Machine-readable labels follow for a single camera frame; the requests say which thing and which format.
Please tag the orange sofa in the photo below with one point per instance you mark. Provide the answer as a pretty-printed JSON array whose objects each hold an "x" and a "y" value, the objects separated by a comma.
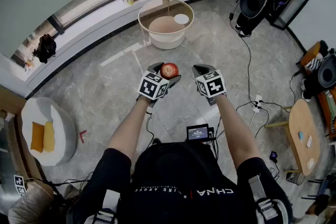
[{"x": 311, "y": 51}]

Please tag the white plate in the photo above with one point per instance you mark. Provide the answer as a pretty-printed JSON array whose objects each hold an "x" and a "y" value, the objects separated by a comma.
[{"x": 181, "y": 19}]

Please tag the person's black shirt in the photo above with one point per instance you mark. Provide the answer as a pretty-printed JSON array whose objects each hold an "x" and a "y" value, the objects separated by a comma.
[{"x": 181, "y": 181}]

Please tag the wooden side table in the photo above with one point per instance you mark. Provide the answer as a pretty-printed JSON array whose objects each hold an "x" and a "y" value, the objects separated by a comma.
[{"x": 302, "y": 123}]

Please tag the person's left forearm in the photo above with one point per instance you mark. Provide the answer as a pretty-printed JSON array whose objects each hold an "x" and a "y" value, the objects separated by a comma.
[{"x": 131, "y": 128}]

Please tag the person's right forearm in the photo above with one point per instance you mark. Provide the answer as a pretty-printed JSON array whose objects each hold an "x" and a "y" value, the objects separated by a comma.
[{"x": 235, "y": 128}]

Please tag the white armchair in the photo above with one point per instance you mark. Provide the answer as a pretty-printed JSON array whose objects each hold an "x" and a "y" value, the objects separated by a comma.
[{"x": 63, "y": 136}]

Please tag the wooden cabinet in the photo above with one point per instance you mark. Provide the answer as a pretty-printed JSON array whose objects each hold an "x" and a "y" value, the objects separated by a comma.
[{"x": 10, "y": 105}]

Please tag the round wooden basket table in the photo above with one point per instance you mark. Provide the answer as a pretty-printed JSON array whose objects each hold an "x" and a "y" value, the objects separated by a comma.
[{"x": 157, "y": 31}]

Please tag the white power strip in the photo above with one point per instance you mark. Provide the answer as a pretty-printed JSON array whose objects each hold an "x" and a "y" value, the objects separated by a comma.
[{"x": 257, "y": 103}]

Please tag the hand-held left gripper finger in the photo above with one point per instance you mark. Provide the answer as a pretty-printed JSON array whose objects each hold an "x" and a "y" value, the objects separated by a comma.
[
  {"x": 174, "y": 81},
  {"x": 155, "y": 68}
]

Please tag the small white item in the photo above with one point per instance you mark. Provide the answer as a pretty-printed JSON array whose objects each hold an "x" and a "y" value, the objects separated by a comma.
[
  {"x": 310, "y": 163},
  {"x": 309, "y": 141}
]

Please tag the black metal frame box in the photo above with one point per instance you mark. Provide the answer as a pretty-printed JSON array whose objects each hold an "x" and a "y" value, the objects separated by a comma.
[{"x": 294, "y": 11}]

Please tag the small blue item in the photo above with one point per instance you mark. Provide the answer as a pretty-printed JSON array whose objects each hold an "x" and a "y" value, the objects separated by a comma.
[{"x": 301, "y": 136}]

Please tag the black-and-white patterned tag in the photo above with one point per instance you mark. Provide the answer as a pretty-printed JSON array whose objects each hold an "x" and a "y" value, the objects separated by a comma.
[{"x": 20, "y": 185}]

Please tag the black bag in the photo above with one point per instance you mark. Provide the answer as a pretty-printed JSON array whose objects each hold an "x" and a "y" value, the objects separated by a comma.
[{"x": 46, "y": 48}]

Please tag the red apple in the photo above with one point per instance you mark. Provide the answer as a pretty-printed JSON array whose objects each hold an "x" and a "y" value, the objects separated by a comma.
[{"x": 169, "y": 70}]

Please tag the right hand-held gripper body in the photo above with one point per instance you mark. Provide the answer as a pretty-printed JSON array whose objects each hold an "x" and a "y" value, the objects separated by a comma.
[{"x": 212, "y": 85}]

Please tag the small black device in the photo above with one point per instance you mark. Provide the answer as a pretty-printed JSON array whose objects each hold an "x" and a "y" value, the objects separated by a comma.
[{"x": 273, "y": 156}]

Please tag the small black chest monitor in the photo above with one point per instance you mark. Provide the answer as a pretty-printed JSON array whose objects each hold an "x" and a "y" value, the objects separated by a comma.
[{"x": 197, "y": 132}]

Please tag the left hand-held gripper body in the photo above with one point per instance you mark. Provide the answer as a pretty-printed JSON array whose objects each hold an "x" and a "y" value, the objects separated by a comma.
[{"x": 152, "y": 86}]

